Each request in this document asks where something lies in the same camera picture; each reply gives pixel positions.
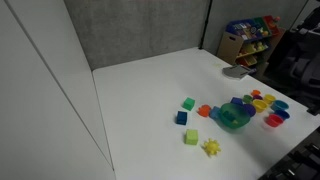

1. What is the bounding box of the green toy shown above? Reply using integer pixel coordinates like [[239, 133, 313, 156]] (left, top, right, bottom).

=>
[[222, 111, 242, 128]]

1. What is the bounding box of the orange gear toy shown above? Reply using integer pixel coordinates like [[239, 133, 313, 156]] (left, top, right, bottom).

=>
[[197, 104, 213, 118]]

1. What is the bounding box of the yellow spiky toy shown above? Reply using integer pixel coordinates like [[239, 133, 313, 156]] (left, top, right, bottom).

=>
[[202, 138, 222, 158]]

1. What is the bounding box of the green translucent bowl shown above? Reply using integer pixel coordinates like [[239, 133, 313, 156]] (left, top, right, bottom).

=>
[[218, 102, 251, 130]]

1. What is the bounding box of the toy shelf with bins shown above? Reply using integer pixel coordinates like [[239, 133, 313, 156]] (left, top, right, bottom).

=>
[[216, 14, 287, 69]]

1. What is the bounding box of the dark green cube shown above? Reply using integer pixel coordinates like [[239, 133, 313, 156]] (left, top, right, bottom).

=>
[[182, 96, 197, 112]]

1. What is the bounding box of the dark blue cube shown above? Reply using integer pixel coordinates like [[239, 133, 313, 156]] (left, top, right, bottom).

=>
[[175, 110, 188, 126]]

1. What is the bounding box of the light green cube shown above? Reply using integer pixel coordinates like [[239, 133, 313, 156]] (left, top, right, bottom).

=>
[[184, 128, 200, 146]]

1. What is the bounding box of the light blue block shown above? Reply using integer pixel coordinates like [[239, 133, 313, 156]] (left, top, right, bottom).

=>
[[209, 105, 222, 121]]

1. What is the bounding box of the small blue cube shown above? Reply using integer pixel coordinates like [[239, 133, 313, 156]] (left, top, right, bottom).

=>
[[230, 96, 244, 106]]

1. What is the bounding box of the black vertical pole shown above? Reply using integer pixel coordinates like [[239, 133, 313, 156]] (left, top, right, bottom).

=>
[[198, 0, 214, 50]]

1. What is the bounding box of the grey metal plate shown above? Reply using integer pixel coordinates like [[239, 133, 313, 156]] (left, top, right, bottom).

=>
[[222, 64, 256, 81]]

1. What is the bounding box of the small green cup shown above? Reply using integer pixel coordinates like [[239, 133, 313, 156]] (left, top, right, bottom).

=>
[[242, 94, 254, 104]]

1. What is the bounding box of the indigo cup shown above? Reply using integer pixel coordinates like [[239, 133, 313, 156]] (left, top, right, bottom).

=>
[[242, 103, 257, 118]]

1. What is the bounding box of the large yellow cup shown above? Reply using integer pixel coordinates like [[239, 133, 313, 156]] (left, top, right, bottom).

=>
[[252, 98, 269, 114]]

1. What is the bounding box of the small yellow cup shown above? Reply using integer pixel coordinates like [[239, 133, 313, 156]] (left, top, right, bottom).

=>
[[263, 93, 277, 106]]

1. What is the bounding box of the red cup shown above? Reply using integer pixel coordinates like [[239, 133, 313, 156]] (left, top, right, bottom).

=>
[[264, 113, 285, 128]]

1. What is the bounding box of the teal cup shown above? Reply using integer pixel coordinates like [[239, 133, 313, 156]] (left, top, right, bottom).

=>
[[270, 99, 290, 113]]

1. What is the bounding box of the blue cup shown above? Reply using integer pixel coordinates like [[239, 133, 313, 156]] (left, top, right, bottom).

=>
[[273, 109, 291, 121]]

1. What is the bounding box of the black office chair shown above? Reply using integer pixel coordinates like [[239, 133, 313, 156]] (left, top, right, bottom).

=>
[[259, 4, 320, 117]]

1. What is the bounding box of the black platform with clamps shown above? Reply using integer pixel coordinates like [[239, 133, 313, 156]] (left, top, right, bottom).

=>
[[257, 126, 320, 180]]

